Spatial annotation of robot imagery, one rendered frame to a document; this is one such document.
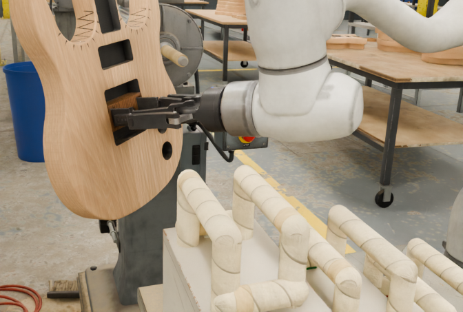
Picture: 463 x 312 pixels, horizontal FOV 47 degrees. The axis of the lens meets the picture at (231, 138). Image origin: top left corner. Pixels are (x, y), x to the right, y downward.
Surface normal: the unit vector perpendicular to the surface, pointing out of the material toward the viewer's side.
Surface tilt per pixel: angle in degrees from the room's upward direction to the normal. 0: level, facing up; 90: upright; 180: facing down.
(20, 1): 82
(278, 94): 98
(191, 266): 0
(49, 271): 0
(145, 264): 90
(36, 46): 113
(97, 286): 8
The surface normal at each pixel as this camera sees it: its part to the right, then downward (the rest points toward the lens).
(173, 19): 0.39, 0.16
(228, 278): 0.18, 0.30
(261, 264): 0.04, -0.95
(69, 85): 0.89, 0.00
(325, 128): -0.15, 0.64
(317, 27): 0.68, 0.23
